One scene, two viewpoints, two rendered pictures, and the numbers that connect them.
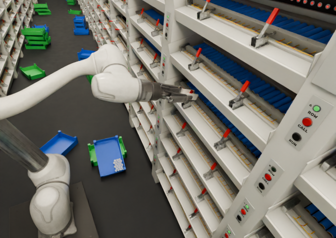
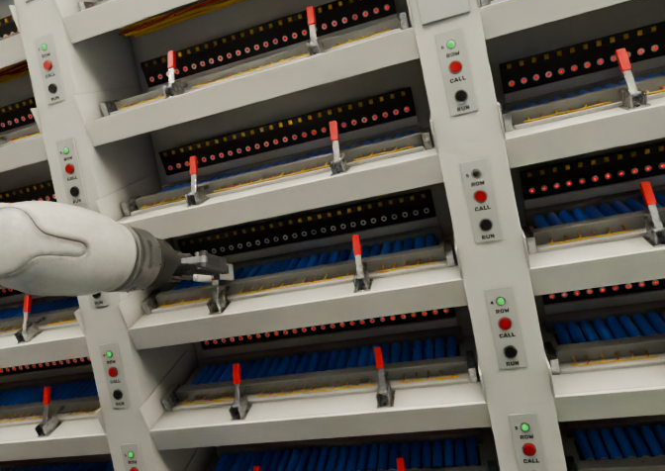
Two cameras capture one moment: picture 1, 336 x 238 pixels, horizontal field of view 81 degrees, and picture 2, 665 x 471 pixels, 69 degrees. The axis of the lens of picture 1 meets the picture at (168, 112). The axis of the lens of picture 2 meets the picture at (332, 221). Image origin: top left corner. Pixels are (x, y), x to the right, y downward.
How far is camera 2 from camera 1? 0.56 m
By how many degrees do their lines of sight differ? 56
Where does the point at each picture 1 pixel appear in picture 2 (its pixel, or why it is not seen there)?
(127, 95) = (116, 241)
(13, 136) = not seen: outside the picture
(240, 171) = (434, 274)
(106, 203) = not seen: outside the picture
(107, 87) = (59, 217)
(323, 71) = (425, 4)
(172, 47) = (106, 208)
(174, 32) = (99, 174)
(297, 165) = (492, 129)
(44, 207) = not seen: outside the picture
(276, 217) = (539, 260)
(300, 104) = (431, 57)
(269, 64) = (356, 52)
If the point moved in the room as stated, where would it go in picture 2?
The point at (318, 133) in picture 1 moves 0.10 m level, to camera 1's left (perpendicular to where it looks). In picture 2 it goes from (475, 67) to (439, 61)
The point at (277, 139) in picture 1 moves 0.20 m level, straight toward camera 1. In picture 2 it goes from (444, 128) to (514, 91)
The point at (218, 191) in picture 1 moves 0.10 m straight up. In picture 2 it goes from (432, 395) to (421, 334)
